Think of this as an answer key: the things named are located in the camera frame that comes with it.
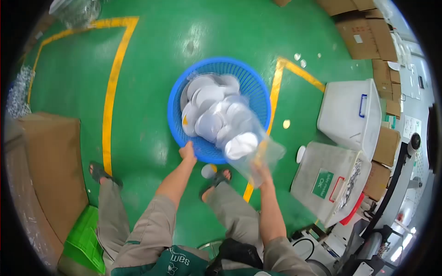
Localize person's right hand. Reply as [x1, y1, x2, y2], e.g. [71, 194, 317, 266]
[249, 160, 275, 189]

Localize person's left hand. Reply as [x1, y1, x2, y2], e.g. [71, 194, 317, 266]
[178, 141, 198, 165]

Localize person's right fingers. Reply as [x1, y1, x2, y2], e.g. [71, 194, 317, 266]
[250, 161, 267, 177]

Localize clear plastic bag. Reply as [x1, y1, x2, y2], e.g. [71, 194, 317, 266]
[186, 72, 287, 189]

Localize blue plastic mesh basket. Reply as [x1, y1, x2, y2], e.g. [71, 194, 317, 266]
[167, 57, 272, 165]

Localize pile of white round discs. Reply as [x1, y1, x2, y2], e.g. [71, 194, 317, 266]
[180, 74, 259, 161]

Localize person's legs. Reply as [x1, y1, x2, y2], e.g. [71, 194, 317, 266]
[88, 161, 264, 266]

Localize round metal stool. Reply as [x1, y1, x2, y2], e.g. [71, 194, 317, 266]
[198, 240, 226, 260]

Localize red plastic basket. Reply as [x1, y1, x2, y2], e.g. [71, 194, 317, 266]
[340, 193, 365, 226]

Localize person's body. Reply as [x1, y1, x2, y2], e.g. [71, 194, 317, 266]
[110, 195, 316, 276]

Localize green plastic crate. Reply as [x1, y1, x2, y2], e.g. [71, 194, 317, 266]
[62, 205, 106, 275]

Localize large brown cardboard box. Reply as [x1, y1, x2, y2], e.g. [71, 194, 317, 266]
[4, 112, 90, 244]

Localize stack of cardboard boxes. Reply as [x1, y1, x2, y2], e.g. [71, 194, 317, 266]
[316, 0, 403, 118]

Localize heap of small white parts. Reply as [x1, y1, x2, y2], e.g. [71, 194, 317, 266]
[6, 66, 36, 118]

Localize crumpled clear plastic sack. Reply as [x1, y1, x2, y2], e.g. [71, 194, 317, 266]
[48, 0, 103, 29]

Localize white table with papers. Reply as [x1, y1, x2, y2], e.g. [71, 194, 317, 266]
[390, 31, 436, 138]

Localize white bin with red handle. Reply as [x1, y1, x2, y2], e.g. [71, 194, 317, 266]
[290, 141, 373, 228]

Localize white bin with blue handle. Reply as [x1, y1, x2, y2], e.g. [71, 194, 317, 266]
[317, 79, 382, 161]

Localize black machine frame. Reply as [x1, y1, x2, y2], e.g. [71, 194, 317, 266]
[340, 132, 422, 276]

